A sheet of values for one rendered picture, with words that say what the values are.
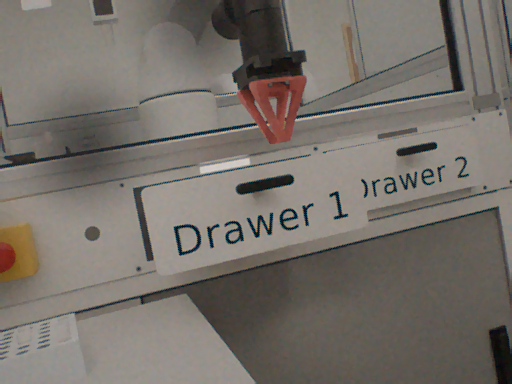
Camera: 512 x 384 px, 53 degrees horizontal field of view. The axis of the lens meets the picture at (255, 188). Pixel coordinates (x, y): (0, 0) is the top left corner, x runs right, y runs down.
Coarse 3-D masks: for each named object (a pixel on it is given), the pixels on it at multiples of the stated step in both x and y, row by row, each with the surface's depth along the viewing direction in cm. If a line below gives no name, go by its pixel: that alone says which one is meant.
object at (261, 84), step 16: (240, 80) 63; (256, 80) 58; (272, 80) 59; (288, 80) 59; (304, 80) 60; (256, 96) 59; (272, 112) 60; (288, 112) 61; (272, 128) 61; (288, 128) 61
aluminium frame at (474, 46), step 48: (480, 0) 95; (480, 48) 94; (432, 96) 91; (480, 96) 94; (144, 144) 79; (192, 144) 79; (240, 144) 82; (288, 144) 83; (0, 192) 71; (48, 192) 73
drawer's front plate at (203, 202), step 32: (320, 160) 68; (352, 160) 69; (160, 192) 62; (192, 192) 63; (224, 192) 64; (256, 192) 65; (288, 192) 67; (320, 192) 68; (352, 192) 69; (160, 224) 62; (192, 224) 63; (256, 224) 65; (288, 224) 67; (320, 224) 68; (352, 224) 69; (160, 256) 62; (192, 256) 63; (224, 256) 64
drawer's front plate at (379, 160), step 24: (384, 144) 87; (408, 144) 88; (456, 144) 91; (360, 168) 85; (384, 168) 87; (408, 168) 88; (432, 168) 89; (456, 168) 91; (480, 168) 92; (384, 192) 87; (408, 192) 88; (432, 192) 89
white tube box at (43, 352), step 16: (48, 320) 60; (0, 336) 57; (32, 336) 54; (48, 336) 53; (0, 352) 51; (16, 352) 49; (32, 352) 48; (48, 352) 48; (64, 352) 49; (80, 352) 49; (0, 368) 47; (16, 368) 47; (32, 368) 48; (48, 368) 48; (64, 368) 49; (80, 368) 49
